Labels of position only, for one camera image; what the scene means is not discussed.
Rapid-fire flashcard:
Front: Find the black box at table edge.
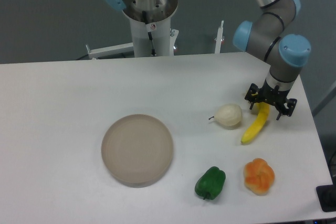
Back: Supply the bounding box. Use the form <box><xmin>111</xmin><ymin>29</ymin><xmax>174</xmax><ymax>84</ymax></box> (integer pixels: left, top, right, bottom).
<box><xmin>316</xmin><ymin>185</ymin><xmax>335</xmax><ymax>212</ymax></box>

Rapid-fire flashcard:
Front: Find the white left support bracket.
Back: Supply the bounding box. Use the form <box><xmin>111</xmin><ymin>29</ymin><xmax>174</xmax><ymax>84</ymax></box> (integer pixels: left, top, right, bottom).
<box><xmin>86</xmin><ymin>42</ymin><xmax>133</xmax><ymax>59</ymax></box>

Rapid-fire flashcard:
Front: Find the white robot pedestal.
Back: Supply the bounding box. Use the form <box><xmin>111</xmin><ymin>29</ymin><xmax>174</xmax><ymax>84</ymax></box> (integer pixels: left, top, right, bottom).
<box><xmin>120</xmin><ymin>0</ymin><xmax>179</xmax><ymax>57</ymax></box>

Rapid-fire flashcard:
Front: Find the grey metal frame bar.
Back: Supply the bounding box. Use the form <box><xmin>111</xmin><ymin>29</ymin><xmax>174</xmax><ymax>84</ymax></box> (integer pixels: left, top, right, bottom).
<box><xmin>311</xmin><ymin>81</ymin><xmax>335</xmax><ymax>117</ymax></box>

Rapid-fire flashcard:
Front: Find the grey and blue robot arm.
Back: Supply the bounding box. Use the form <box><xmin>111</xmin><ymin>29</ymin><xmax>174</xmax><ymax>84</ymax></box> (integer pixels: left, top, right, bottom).
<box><xmin>104</xmin><ymin>0</ymin><xmax>311</xmax><ymax>116</ymax></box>

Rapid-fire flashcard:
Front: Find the green bell pepper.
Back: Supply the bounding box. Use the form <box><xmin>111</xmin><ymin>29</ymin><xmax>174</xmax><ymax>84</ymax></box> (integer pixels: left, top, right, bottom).
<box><xmin>194</xmin><ymin>166</ymin><xmax>226</xmax><ymax>200</ymax></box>

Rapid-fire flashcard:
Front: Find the white support bracket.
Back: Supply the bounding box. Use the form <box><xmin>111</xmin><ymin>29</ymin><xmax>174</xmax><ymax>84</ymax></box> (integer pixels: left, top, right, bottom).
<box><xmin>214</xmin><ymin>20</ymin><xmax>225</xmax><ymax>54</ymax></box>
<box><xmin>86</xmin><ymin>42</ymin><xmax>133</xmax><ymax>59</ymax></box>

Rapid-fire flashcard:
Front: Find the yellow banana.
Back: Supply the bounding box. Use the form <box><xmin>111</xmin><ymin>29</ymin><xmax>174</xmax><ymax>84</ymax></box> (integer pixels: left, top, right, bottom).
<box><xmin>240</xmin><ymin>102</ymin><xmax>270</xmax><ymax>145</ymax></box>

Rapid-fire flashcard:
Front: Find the white right support bracket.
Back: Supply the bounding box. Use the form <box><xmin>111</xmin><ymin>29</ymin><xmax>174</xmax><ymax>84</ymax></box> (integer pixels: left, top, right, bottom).
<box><xmin>214</xmin><ymin>20</ymin><xmax>225</xmax><ymax>54</ymax></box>

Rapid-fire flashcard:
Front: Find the beige round plate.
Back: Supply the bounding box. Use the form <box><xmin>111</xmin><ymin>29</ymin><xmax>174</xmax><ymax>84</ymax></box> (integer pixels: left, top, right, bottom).
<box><xmin>101</xmin><ymin>114</ymin><xmax>174</xmax><ymax>187</ymax></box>

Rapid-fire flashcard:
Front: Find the orange knotted bread roll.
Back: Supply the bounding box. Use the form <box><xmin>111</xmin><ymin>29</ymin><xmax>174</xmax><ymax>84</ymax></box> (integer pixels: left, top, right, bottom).
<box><xmin>243</xmin><ymin>158</ymin><xmax>275</xmax><ymax>195</ymax></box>

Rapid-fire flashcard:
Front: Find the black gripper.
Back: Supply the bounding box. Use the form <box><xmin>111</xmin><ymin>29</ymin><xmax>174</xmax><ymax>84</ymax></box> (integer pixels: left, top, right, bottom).
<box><xmin>245</xmin><ymin>80</ymin><xmax>297</xmax><ymax>121</ymax></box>

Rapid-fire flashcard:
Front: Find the white pear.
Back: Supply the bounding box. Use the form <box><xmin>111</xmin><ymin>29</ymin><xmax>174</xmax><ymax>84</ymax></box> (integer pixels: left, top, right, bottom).
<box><xmin>208</xmin><ymin>103</ymin><xmax>243</xmax><ymax>128</ymax></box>

